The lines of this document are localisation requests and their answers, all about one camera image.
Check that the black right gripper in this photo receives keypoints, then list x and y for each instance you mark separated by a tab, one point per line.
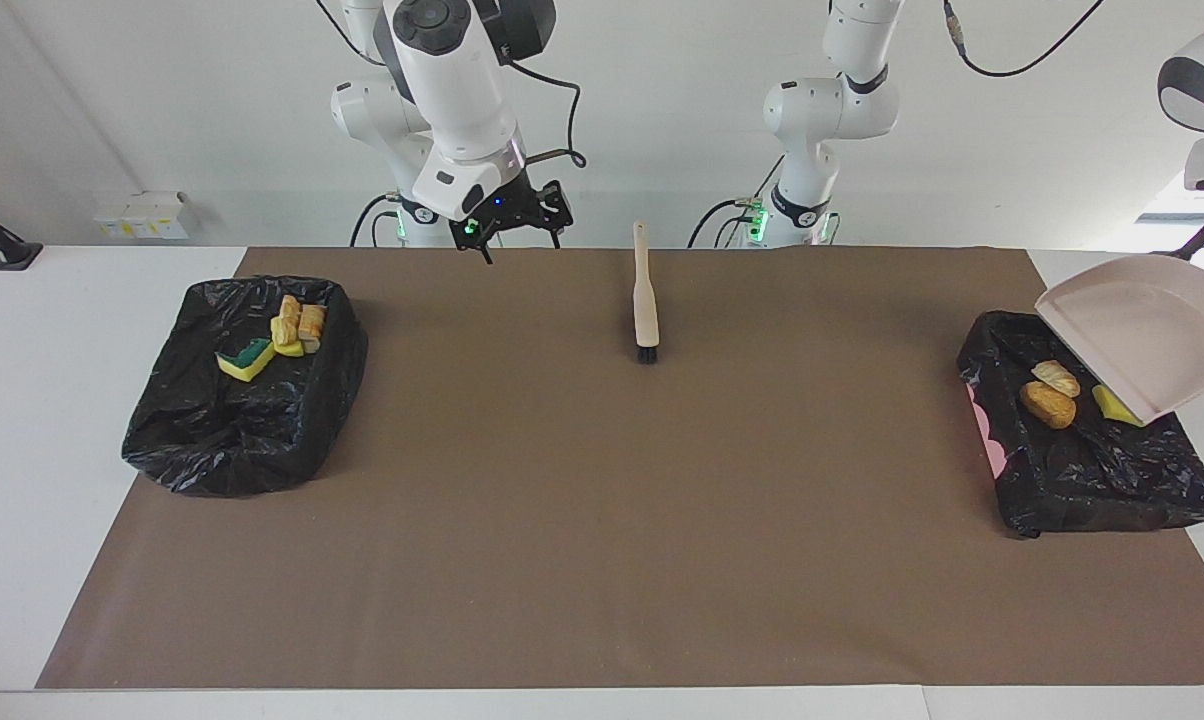
522	205

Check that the beige hand brush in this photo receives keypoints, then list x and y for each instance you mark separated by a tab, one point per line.
646	300

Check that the orange striped bread piece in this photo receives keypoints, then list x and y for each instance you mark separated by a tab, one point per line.
312	325

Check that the pale crumbly bread chunk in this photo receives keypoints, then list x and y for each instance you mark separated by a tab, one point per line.
290	306
1057	378

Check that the brown cork-like bread roll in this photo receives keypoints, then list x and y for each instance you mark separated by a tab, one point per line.
1048	405

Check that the yellow sponge wedge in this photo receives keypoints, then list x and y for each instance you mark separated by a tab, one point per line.
1112	403

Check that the beige plastic dustpan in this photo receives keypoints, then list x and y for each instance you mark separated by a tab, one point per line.
1142	330

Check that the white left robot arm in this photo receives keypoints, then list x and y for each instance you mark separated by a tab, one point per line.
822	110

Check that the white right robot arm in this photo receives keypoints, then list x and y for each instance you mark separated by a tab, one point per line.
452	90

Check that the bin lined with black bag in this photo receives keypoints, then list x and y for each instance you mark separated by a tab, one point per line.
242	420

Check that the pink bin with black bag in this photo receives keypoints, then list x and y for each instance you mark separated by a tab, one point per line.
1092	470

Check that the brown table mat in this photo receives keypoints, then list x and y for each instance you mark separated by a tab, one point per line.
602	500

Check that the white wall socket boxes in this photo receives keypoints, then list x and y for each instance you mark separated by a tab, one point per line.
142	215

